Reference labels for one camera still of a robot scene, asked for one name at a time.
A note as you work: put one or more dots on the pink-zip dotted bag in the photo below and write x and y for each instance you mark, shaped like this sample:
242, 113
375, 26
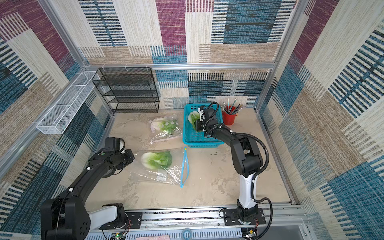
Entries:
160, 137

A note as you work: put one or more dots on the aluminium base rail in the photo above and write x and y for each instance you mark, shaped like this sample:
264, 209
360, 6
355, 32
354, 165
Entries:
211, 223

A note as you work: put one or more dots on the black wire shelf rack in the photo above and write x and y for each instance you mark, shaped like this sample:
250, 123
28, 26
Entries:
128, 89

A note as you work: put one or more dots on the chinese cabbage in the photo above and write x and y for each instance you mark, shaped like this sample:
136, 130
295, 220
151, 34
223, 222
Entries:
193, 117
156, 161

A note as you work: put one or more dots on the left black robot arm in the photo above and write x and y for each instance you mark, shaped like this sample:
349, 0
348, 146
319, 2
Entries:
66, 218

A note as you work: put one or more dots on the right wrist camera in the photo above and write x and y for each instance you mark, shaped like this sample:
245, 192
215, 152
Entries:
202, 113

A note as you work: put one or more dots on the blue-zip clear bag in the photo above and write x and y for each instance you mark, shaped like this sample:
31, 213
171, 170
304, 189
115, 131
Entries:
176, 174

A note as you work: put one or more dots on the white wire mesh tray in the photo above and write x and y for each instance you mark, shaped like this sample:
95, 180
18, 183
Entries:
60, 115

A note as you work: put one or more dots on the teal plastic basket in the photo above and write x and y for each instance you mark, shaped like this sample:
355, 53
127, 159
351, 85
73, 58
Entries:
193, 138

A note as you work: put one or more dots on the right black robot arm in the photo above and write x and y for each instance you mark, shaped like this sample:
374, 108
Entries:
250, 158

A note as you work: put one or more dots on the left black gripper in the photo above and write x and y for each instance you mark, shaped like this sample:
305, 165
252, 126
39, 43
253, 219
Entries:
131, 157

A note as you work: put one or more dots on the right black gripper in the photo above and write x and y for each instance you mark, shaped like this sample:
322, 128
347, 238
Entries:
199, 124

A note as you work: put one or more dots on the red pen cup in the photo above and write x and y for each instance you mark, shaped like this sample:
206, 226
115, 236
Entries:
229, 115

